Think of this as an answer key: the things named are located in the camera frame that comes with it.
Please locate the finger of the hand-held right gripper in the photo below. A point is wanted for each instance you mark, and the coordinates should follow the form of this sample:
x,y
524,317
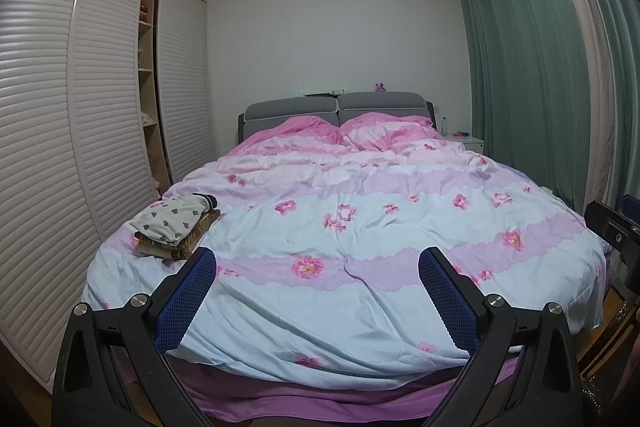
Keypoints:
x,y
617,237

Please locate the grey upholstered headboard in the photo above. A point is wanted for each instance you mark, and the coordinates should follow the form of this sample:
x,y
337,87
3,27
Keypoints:
x,y
380,104

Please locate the pink floral duvet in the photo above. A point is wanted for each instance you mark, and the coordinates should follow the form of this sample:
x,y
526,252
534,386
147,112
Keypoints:
x,y
350,247

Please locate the white clothes on shelf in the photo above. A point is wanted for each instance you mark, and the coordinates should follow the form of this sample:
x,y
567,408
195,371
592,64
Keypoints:
x,y
148,117

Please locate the tan folded garment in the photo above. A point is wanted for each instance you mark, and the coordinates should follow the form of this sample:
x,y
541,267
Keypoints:
x,y
160,251

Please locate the pink pillow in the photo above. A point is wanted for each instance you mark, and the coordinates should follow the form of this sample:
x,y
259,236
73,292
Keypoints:
x,y
300,134
390,129

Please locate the beige printed polo shirt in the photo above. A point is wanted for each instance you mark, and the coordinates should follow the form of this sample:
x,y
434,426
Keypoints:
x,y
170,217

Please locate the clear plastic bottle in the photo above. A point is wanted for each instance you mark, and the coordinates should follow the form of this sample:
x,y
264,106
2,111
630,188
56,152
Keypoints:
x,y
445,127

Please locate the wooden bed frame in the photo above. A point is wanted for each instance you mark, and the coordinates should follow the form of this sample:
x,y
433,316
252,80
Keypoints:
x,y
612,332

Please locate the green curtain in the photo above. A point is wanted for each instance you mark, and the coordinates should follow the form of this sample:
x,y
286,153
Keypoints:
x,y
515,72

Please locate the white louvered wardrobe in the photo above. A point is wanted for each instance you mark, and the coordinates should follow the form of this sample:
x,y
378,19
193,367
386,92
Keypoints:
x,y
60,132

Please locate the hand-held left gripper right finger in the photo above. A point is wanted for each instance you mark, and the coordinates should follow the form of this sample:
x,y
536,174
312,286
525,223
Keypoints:
x,y
445,292

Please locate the pale sheer curtain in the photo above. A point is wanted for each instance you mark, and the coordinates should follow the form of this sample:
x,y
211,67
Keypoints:
x,y
595,97

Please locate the white nightstand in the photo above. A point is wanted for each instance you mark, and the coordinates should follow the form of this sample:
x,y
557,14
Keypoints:
x,y
470,144

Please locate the brown patterned folded garment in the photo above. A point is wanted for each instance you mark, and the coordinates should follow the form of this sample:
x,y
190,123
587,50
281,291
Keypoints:
x,y
197,232

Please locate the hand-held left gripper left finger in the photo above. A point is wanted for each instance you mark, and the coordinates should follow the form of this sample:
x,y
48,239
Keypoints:
x,y
192,287

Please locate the purple bed sheet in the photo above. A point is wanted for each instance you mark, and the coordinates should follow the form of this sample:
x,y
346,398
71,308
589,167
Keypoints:
x,y
310,402

